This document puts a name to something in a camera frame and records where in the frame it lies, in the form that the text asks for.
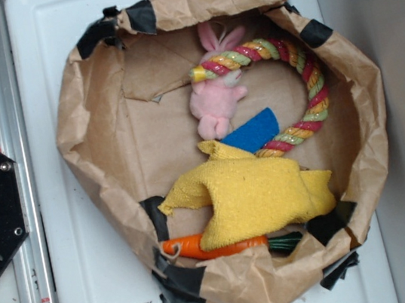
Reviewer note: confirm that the aluminium extrusion rail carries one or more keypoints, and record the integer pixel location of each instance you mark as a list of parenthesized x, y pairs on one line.
[(31, 264)]

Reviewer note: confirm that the orange plastic carrot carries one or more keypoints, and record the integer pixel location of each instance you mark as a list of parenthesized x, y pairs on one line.
[(190, 246)]

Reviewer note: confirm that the blue felt piece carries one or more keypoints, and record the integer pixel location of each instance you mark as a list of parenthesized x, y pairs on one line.
[(255, 133)]

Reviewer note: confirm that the brown paper bag bin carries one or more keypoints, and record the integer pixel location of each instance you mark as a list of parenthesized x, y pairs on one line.
[(126, 131)]

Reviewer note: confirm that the pink plush bunny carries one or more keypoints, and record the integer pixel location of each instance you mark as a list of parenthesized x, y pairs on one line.
[(214, 102)]

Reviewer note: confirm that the yellow terry cloth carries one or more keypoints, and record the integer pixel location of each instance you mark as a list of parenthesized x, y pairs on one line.
[(250, 196)]

